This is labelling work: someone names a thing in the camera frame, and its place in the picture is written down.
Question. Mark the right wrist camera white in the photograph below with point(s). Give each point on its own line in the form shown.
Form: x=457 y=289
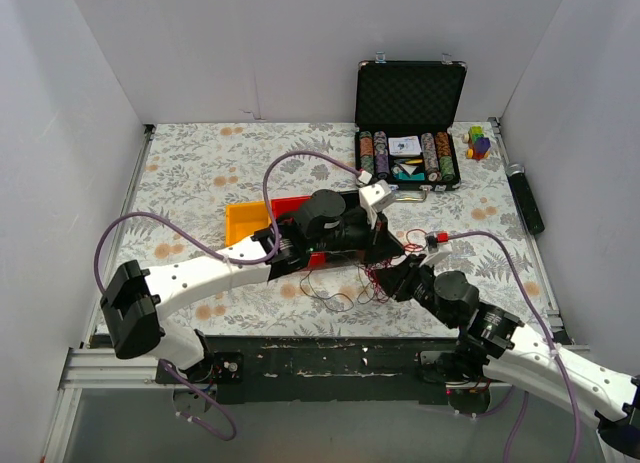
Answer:
x=438 y=247

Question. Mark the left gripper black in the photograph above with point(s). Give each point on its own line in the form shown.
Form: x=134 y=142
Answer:
x=379 y=238

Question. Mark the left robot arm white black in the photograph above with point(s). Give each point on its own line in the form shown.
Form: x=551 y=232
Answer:
x=138 y=302

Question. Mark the white playing card deck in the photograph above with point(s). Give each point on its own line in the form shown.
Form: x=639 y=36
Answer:
x=406 y=146

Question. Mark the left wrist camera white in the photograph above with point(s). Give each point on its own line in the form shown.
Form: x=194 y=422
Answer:
x=374 y=197

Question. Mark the black poker chip case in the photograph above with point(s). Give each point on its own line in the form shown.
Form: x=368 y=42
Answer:
x=406 y=98

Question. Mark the black cylindrical flashlight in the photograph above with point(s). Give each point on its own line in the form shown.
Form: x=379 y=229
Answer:
x=524 y=199

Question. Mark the yellow plastic bin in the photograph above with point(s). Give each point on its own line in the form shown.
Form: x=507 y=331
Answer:
x=243 y=220

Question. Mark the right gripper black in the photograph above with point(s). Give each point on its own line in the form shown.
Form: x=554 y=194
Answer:
x=403 y=281

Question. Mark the black plastic bin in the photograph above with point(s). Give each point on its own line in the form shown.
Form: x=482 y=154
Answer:
x=349 y=200

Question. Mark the floral table mat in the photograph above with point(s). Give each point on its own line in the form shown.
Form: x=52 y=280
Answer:
x=193 y=171

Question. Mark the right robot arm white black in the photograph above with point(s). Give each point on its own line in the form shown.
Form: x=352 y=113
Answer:
x=498 y=345

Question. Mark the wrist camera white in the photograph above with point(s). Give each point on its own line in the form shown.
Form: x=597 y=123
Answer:
x=438 y=247
x=374 y=197

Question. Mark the colourful toy block train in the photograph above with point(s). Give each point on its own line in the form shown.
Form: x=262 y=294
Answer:
x=478 y=144

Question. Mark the aluminium frame rail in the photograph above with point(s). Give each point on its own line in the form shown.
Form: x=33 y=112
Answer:
x=101 y=369

